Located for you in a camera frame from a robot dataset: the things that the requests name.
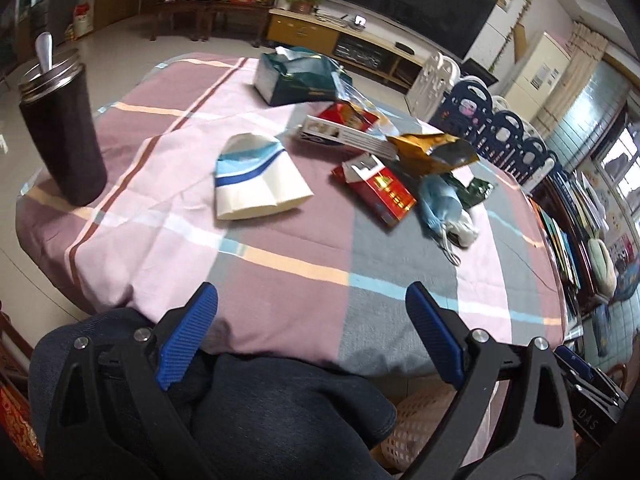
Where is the red cigarette pack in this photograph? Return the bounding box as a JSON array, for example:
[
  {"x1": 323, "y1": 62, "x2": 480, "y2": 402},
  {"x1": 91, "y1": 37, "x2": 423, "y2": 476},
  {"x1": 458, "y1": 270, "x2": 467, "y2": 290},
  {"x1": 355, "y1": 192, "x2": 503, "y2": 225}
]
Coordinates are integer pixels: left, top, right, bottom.
[{"x1": 331, "y1": 153, "x2": 416, "y2": 228}]

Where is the plaid pink grey tablecloth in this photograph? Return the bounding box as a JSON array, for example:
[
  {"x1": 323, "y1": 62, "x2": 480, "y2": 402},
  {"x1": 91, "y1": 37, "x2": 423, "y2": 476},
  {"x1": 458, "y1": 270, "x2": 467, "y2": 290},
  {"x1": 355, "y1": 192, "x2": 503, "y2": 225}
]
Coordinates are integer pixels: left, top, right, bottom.
[{"x1": 15, "y1": 53, "x2": 566, "y2": 377}]

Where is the dark green tissue box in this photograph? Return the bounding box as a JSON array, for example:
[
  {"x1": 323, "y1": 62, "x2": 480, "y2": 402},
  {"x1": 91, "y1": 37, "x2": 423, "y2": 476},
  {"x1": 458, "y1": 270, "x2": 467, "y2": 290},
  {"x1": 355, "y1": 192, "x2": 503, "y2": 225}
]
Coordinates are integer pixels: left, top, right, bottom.
[{"x1": 253, "y1": 47, "x2": 352, "y2": 106}]

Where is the clear plastic snack bag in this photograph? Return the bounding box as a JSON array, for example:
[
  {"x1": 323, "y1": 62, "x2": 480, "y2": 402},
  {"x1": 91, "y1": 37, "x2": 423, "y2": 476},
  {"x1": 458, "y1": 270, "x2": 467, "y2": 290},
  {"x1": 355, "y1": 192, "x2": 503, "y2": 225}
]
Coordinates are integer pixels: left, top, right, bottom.
[{"x1": 332, "y1": 70, "x2": 386, "y2": 130}]

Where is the metal spoon in tumbler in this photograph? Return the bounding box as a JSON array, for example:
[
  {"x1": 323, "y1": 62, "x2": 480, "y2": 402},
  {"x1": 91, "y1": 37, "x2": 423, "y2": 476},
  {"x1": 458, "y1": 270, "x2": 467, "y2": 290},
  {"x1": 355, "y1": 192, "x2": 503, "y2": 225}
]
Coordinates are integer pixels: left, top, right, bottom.
[{"x1": 35, "y1": 32, "x2": 53, "y2": 74}]

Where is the dark denim trouser leg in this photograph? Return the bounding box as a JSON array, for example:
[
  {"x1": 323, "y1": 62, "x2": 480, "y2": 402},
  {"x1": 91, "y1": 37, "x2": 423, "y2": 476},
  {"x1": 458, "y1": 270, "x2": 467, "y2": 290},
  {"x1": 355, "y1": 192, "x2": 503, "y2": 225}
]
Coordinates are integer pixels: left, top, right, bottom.
[{"x1": 28, "y1": 309, "x2": 396, "y2": 479}]

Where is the row of children's books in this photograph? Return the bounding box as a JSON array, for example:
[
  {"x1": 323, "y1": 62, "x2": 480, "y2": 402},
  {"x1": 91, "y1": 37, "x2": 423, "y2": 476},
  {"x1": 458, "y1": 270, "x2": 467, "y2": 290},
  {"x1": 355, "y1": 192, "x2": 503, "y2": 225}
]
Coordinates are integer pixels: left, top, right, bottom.
[{"x1": 532, "y1": 170, "x2": 608, "y2": 318}]

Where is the blue face mask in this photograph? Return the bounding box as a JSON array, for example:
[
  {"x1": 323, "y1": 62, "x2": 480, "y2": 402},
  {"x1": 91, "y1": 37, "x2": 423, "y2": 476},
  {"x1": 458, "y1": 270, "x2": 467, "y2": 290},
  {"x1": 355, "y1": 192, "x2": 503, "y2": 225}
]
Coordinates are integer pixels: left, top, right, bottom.
[{"x1": 418, "y1": 174, "x2": 480, "y2": 249}]

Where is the white blue paper package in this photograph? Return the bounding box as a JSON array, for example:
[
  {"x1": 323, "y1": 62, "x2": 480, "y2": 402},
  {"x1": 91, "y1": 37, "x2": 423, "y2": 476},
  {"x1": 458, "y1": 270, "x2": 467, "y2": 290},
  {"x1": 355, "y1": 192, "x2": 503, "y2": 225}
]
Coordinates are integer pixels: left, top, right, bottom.
[{"x1": 215, "y1": 133, "x2": 314, "y2": 221}]

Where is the red snack wrapper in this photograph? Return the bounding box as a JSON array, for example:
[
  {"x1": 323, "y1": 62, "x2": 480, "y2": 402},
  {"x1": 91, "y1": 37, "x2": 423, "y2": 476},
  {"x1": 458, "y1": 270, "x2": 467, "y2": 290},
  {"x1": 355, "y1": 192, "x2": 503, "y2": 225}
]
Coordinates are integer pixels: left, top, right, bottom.
[{"x1": 318, "y1": 102, "x2": 378, "y2": 132}]

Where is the white long carton box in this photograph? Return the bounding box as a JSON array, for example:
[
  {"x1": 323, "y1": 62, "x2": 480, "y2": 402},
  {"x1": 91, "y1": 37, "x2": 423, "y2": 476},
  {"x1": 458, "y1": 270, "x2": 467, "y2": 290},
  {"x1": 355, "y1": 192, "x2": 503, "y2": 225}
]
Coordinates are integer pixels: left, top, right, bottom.
[{"x1": 299, "y1": 115, "x2": 397, "y2": 160}]

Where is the yellow wooden tv cabinet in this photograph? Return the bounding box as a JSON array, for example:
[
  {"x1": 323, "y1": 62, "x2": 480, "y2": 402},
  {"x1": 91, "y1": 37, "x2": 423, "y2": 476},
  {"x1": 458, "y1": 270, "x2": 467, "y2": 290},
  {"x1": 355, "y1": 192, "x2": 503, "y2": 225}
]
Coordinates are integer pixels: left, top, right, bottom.
[{"x1": 266, "y1": 9, "x2": 425, "y2": 93}]

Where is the white standing air conditioner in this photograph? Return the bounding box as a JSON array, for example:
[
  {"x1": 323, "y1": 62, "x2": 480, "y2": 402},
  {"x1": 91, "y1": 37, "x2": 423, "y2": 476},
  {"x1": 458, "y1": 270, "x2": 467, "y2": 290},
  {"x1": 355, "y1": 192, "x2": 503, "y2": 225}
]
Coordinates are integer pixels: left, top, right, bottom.
[{"x1": 500, "y1": 32, "x2": 570, "y2": 122}]

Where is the navy white baby fence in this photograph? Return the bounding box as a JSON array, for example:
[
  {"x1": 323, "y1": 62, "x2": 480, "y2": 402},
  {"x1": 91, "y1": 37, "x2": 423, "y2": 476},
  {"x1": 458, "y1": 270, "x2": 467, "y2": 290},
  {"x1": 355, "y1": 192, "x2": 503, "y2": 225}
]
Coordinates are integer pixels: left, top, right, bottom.
[{"x1": 405, "y1": 52, "x2": 558, "y2": 194}]

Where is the black insulated tumbler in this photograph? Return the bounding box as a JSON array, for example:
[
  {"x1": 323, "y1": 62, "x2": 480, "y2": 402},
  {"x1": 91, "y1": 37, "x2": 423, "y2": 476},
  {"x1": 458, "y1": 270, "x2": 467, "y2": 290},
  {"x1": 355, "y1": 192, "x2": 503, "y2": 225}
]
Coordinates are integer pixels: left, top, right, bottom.
[{"x1": 18, "y1": 49, "x2": 107, "y2": 207}]

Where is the woven plastic trash basket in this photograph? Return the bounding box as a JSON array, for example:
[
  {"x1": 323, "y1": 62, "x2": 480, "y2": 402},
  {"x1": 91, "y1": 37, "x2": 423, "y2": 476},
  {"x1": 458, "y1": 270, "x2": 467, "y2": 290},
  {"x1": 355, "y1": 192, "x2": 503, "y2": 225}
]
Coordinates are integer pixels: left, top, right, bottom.
[{"x1": 371, "y1": 376, "x2": 457, "y2": 472}]

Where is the dark green snack wrapper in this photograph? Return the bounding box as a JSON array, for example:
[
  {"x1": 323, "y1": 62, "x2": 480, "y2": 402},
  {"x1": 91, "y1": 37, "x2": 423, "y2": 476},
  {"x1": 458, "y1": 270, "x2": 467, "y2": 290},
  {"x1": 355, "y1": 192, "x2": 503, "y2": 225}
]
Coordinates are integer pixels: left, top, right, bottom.
[{"x1": 442, "y1": 172, "x2": 496, "y2": 210}]

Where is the dark wooden chair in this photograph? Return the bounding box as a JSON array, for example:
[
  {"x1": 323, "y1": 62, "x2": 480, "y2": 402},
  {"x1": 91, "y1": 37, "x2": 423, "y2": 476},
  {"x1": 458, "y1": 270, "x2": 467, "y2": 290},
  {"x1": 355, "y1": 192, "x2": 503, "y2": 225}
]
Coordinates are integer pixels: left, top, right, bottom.
[{"x1": 150, "y1": 0, "x2": 273, "y2": 48}]

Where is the yellow snack bag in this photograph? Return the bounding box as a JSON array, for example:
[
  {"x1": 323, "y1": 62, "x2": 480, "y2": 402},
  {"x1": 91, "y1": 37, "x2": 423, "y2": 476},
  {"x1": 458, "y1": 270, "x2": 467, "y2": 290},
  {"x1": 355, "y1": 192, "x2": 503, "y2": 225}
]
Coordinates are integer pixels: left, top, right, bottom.
[{"x1": 386, "y1": 133, "x2": 480, "y2": 178}]

